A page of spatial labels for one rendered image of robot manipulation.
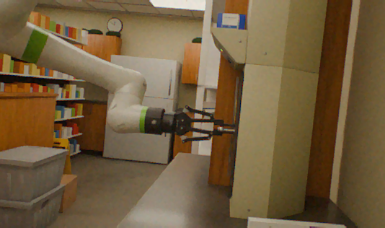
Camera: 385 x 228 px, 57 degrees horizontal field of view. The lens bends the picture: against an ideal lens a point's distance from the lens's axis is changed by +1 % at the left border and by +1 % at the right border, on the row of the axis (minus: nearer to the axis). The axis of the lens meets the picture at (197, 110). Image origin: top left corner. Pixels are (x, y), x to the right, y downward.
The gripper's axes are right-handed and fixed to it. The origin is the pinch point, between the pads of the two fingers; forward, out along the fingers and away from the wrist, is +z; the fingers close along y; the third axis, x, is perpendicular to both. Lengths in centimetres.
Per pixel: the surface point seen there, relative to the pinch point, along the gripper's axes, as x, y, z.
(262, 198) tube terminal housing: -11.0, -18.9, 13.6
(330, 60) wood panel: 26, 28, 39
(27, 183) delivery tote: 144, -73, -148
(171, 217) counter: -17.3, -26.0, -12.7
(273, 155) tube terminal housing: -10.7, -5.6, 15.7
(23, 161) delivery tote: 141, -55, -151
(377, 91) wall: 1, 17, 48
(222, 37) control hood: -10.9, 28.3, -3.2
